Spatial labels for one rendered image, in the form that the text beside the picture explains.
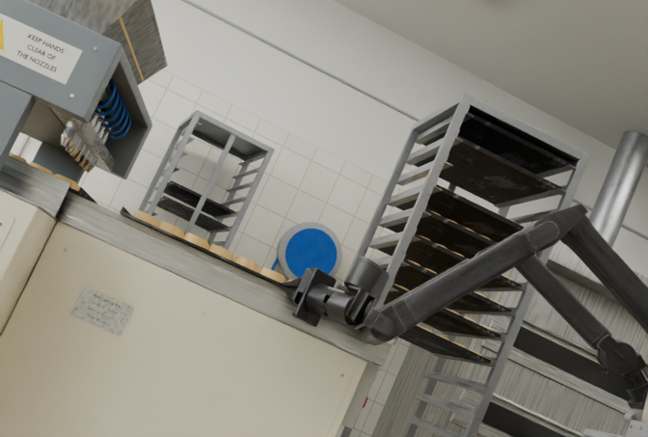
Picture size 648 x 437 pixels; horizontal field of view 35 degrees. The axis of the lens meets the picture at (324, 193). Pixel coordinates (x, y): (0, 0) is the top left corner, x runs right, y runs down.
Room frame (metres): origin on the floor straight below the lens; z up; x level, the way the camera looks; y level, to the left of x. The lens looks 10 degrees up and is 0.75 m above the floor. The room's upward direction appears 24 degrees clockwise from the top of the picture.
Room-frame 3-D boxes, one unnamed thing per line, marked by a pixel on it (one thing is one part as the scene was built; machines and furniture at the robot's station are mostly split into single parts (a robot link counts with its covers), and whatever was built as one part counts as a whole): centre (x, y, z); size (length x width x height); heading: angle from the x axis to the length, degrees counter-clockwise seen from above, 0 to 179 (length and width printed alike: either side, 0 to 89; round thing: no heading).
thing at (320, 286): (2.01, -0.08, 0.90); 0.07 x 0.07 x 0.10; 45
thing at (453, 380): (3.68, -0.68, 0.96); 0.64 x 0.03 x 0.03; 7
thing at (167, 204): (5.88, 0.65, 1.32); 0.60 x 0.40 x 0.01; 13
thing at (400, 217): (3.63, -0.29, 1.41); 0.64 x 0.03 x 0.03; 7
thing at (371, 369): (2.28, -0.24, 0.77); 0.24 x 0.04 x 0.14; 1
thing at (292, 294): (2.06, -0.03, 0.91); 0.09 x 0.07 x 0.07; 45
